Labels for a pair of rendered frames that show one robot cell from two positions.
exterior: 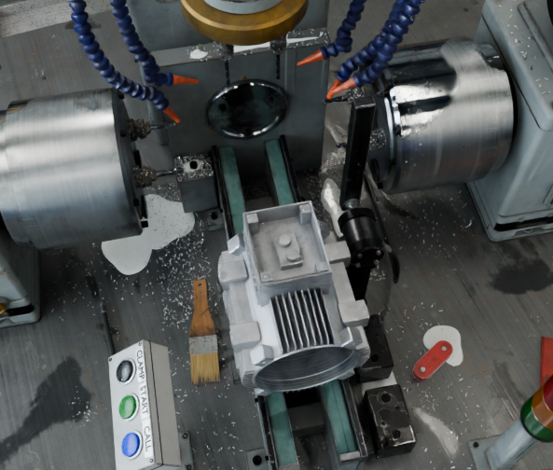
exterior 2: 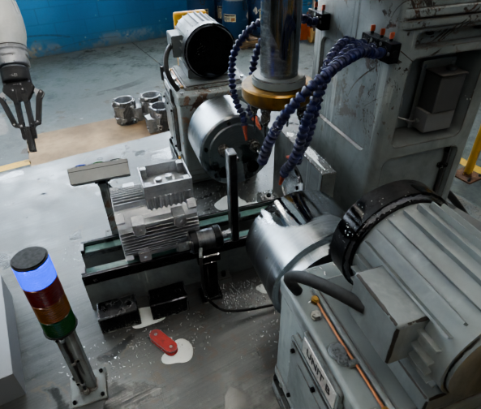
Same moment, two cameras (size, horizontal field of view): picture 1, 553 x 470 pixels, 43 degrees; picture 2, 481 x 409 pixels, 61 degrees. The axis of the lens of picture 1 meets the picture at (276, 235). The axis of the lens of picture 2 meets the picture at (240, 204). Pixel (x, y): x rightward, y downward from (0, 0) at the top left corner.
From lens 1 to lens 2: 1.10 m
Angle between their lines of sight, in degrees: 55
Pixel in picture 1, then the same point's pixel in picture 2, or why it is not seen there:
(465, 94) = (294, 232)
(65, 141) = (216, 109)
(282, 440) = (99, 246)
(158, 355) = (122, 168)
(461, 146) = (266, 256)
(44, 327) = not seen: hidden behind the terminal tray
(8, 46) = not seen: hidden behind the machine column
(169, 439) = (81, 176)
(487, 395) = (137, 381)
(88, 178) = (204, 123)
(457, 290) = (223, 359)
